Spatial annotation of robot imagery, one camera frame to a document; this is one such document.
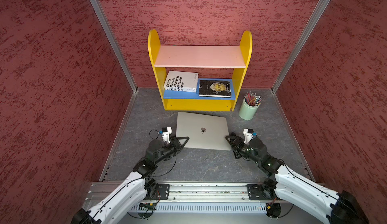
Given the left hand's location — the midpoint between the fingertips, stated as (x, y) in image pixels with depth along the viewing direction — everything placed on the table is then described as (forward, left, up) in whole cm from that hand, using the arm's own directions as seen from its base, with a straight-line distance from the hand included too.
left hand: (190, 142), depth 75 cm
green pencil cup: (+26, -37, -9) cm, 46 cm away
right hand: (+2, -18, -4) cm, 19 cm away
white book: (+43, +8, +3) cm, 44 cm away
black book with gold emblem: (+39, -15, 0) cm, 42 cm away
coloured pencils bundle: (+31, -40, -2) cm, 50 cm away
